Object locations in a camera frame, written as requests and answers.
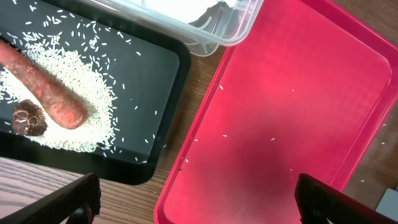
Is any brown mushroom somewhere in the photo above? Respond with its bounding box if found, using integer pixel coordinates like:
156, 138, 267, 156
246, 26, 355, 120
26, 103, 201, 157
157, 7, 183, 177
11, 100, 48, 136

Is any grey dishwasher rack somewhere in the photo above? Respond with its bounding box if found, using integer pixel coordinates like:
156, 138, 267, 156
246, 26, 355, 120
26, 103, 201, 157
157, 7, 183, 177
376, 187, 398, 221

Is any red serving tray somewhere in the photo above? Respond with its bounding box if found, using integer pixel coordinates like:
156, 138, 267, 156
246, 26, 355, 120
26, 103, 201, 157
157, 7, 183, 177
154, 0, 397, 223

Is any white rice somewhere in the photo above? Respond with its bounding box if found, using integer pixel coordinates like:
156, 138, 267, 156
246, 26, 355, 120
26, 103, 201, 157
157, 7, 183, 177
0, 0, 169, 164

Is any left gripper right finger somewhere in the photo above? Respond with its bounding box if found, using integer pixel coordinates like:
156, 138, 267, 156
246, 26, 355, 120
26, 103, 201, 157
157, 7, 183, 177
295, 173, 397, 224

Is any clear plastic bin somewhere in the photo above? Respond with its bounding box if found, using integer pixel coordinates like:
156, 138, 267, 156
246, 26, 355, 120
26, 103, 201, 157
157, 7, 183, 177
83, 0, 264, 57

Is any orange carrot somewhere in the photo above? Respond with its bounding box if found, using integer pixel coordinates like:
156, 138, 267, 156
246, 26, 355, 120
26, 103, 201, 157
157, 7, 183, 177
1, 41, 88, 129

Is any black plastic tray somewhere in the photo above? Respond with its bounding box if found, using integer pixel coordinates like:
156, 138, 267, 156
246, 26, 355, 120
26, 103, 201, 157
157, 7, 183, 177
1, 1, 191, 185

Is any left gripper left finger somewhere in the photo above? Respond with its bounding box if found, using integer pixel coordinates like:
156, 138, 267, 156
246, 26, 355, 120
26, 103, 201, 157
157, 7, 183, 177
1, 173, 101, 224

